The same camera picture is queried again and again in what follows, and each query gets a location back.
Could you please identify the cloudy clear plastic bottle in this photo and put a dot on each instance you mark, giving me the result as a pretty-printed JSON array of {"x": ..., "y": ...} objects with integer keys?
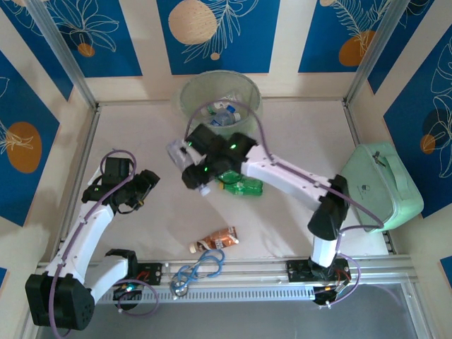
[{"x": 176, "y": 152}]

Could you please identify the clear bottle blue label white cap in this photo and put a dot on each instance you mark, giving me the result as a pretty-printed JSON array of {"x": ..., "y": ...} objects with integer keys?
[{"x": 220, "y": 120}]

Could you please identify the brown label drink bottle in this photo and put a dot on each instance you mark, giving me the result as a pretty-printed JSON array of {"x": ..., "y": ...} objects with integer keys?
[{"x": 215, "y": 240}]

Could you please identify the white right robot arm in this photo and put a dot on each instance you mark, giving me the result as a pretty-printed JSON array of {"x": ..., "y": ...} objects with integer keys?
[{"x": 282, "y": 173}]

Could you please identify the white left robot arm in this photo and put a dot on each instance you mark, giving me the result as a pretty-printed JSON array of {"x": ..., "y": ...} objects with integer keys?
[{"x": 84, "y": 233}]

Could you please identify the translucent grey-green plastic bin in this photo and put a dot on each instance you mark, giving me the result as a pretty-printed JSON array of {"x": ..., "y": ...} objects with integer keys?
[{"x": 187, "y": 95}]

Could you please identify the blue stethoscope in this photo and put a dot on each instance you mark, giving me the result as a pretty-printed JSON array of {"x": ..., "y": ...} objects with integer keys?
[{"x": 182, "y": 289}]

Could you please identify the mint green zip case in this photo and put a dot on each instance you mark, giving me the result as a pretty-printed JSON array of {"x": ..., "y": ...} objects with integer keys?
[{"x": 381, "y": 176}]

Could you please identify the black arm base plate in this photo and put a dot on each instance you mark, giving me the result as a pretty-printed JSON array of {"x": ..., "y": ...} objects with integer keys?
[
  {"x": 296, "y": 270},
  {"x": 152, "y": 273}
]

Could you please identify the long aluminium mounting rail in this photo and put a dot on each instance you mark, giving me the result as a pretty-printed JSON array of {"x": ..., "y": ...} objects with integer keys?
[{"x": 247, "y": 279}]

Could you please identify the aluminium frame post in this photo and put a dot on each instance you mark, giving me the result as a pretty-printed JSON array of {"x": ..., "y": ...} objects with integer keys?
[
  {"x": 60, "y": 46},
  {"x": 376, "y": 46}
]

